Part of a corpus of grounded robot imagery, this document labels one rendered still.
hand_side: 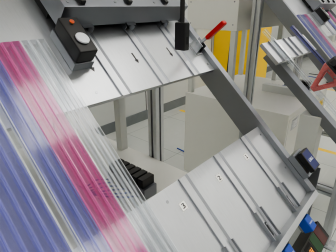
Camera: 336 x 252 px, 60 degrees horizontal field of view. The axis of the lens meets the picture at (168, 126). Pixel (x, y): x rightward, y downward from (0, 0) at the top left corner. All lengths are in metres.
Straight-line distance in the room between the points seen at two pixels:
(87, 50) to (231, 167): 0.35
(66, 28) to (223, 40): 3.38
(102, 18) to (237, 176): 0.41
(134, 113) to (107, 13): 2.41
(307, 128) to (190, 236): 0.62
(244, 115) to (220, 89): 0.09
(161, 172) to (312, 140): 0.48
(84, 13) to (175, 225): 0.40
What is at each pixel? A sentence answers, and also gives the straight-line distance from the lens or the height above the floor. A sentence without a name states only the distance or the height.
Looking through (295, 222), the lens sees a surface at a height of 0.73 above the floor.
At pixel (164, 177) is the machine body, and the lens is 0.93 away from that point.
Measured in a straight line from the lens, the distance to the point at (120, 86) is 0.55.
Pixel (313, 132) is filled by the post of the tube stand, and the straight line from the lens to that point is 1.00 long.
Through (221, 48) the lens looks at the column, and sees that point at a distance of 3.86.
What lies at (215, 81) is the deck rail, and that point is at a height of 0.94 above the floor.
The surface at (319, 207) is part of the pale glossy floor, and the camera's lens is 2.03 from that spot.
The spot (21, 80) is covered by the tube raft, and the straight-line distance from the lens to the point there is 0.48.
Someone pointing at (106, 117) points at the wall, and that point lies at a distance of 2.75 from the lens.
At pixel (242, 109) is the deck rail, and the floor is 0.88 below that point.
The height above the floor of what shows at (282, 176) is 0.77.
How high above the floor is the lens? 1.12
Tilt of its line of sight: 23 degrees down
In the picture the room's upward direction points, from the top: straight up
